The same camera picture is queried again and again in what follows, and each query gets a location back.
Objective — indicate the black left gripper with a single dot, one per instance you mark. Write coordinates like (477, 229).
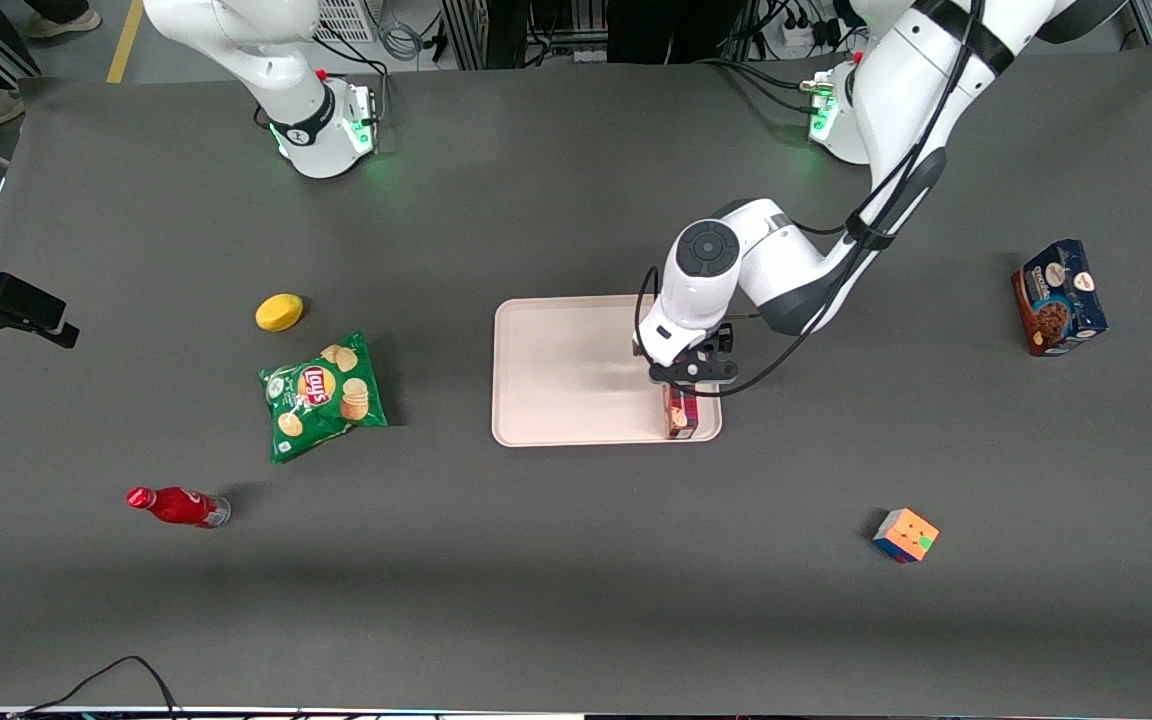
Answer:
(725, 340)

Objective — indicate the red tartan cookie box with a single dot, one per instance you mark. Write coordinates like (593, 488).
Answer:
(682, 415)

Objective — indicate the white perforated box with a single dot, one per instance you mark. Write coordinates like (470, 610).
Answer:
(346, 18)

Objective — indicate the dark clothed person legs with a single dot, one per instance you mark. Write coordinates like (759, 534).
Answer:
(666, 25)

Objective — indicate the multicoloured puzzle cube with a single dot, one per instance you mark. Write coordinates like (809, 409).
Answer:
(906, 535)

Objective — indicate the red cola bottle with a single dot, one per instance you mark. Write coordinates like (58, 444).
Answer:
(176, 506)

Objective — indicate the white plastic tray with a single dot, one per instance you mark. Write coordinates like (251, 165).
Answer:
(556, 370)

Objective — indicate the yellow lemon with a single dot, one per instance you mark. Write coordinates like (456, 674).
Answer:
(279, 312)

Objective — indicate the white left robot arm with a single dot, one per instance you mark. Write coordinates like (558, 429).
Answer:
(786, 270)

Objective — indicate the blue chocolate cookie box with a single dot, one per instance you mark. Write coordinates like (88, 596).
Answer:
(1061, 300)

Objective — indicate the green potato chips bag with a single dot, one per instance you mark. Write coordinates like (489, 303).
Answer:
(321, 395)

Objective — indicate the white power strip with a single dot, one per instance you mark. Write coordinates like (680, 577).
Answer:
(806, 35)

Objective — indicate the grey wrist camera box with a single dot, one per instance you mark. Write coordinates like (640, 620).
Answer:
(721, 340)

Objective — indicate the aluminium frame post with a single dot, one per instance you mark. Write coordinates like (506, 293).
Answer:
(463, 30)

